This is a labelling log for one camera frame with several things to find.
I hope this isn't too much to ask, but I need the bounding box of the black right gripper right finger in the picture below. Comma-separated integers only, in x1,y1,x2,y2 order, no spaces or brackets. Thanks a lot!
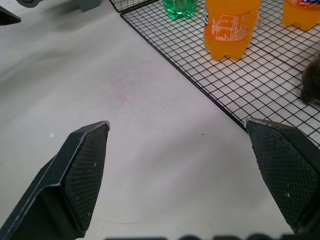
244,117,320,235

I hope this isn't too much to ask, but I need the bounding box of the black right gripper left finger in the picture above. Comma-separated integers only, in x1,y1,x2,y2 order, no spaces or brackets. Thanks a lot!
0,120,111,240

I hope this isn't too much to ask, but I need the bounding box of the dark blurry object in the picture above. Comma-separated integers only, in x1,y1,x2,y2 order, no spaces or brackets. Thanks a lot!
299,52,320,106

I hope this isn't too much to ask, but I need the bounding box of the orange soda bottle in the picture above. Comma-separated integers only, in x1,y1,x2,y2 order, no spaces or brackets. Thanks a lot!
203,0,262,62
282,0,320,32

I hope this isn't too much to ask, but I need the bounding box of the green soda bottle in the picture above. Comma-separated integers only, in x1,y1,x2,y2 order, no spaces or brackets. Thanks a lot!
162,0,199,21

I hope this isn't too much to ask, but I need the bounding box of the black wire grid rack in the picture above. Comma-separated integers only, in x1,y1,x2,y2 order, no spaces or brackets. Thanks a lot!
109,0,320,148

